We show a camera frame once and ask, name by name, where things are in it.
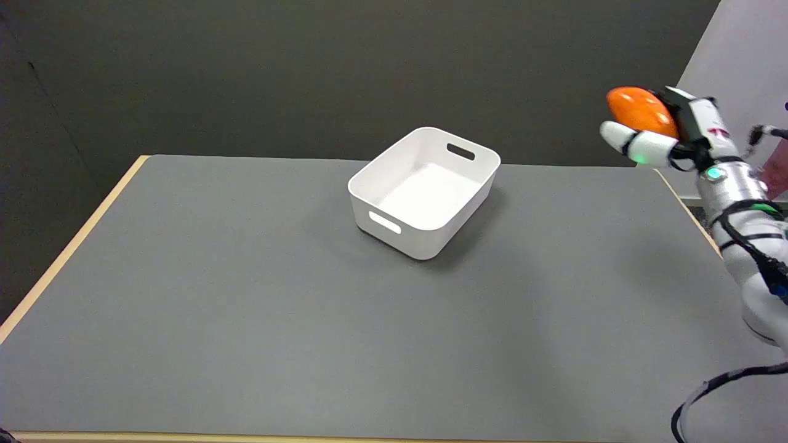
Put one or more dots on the grey table mat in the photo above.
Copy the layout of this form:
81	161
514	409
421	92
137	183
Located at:
369	301

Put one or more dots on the white plastic box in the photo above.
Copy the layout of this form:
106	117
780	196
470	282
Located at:
423	192

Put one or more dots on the orange mango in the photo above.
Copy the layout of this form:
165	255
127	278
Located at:
640	111

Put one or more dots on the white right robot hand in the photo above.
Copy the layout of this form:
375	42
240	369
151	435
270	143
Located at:
695	132

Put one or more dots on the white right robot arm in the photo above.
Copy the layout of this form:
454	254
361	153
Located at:
748	227

